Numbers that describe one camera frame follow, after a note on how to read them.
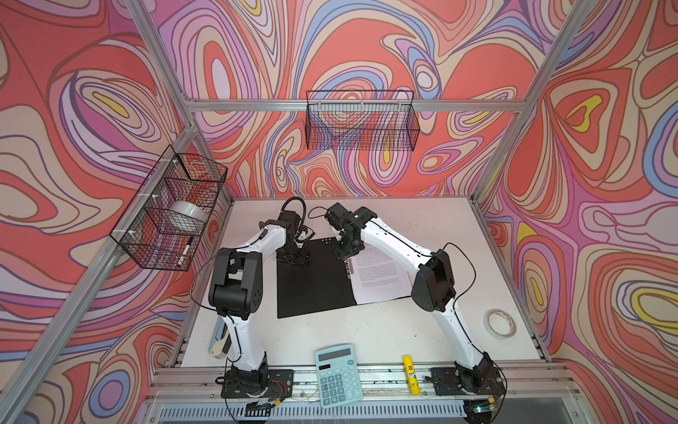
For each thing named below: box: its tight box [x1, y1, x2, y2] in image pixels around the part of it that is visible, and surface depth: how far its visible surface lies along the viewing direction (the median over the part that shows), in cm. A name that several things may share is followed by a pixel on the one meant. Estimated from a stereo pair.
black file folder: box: [276, 236, 357, 319], surface depth 93 cm
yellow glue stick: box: [402, 355, 422, 396], surface depth 75 cm
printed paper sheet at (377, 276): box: [349, 243, 414, 305], surface depth 95 cm
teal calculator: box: [314, 343, 364, 409], surface depth 75 cm
